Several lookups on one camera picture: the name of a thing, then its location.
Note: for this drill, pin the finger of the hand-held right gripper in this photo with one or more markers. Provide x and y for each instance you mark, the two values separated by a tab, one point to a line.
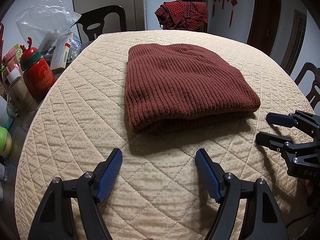
280	120
272	141

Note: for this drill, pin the pink box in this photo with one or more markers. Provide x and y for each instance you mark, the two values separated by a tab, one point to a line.
11	60

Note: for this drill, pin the red checked shirt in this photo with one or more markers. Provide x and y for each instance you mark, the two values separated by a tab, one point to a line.
182	15

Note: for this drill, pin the dark brown door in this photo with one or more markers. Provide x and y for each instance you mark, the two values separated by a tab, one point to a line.
265	17

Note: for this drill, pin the dark framed window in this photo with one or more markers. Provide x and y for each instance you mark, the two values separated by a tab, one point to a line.
295	42

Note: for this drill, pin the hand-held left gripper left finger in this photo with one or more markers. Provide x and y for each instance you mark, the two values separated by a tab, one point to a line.
110	177

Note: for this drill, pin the brown knit sweater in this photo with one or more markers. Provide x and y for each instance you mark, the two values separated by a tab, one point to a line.
187	85

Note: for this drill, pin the beige quilted mat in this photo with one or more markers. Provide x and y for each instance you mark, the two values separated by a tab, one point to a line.
75	130

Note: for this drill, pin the white cardboard box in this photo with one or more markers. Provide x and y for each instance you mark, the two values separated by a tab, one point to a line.
60	55

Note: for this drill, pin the clear plastic bag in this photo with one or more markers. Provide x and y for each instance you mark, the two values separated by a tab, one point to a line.
45	20

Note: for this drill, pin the dark wooden chair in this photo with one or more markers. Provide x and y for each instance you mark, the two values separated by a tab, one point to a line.
115	13
306	72

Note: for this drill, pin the green round container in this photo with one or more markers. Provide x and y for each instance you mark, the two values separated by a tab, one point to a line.
5	140

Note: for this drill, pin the long red knot ornament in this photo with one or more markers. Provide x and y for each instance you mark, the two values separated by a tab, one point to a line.
234	0

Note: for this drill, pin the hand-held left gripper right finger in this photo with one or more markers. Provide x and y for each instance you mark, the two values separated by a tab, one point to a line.
207	177

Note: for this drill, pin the glass jar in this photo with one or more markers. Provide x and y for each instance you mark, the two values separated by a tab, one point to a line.
20	92

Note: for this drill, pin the red reindeer bottle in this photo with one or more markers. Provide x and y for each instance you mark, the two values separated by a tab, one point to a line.
37	80

